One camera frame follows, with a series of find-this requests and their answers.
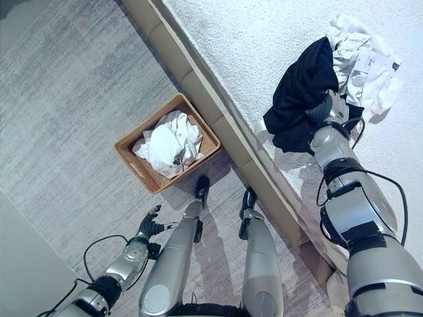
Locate bed with white sheet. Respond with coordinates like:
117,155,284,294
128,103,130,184
122,0,423,317

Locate grey striped rug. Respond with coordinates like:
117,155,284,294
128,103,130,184
0,0,331,317

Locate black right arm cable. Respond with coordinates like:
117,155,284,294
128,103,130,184
316,118,408,247

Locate black garment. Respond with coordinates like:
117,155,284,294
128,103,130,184
263,36,364,157

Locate brown woven basket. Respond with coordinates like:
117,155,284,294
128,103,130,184
114,92,221,195

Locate white clothes with print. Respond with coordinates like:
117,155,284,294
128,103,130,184
132,111,205,180

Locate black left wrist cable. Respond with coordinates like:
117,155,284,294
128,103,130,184
65,234,133,298

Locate white crumpled garment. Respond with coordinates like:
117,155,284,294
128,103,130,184
325,13,403,123

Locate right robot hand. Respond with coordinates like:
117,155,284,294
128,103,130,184
253,91,350,134

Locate right silver robot leg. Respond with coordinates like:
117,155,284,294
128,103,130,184
238,186,284,317

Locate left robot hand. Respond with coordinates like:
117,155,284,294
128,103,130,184
138,204,178,238

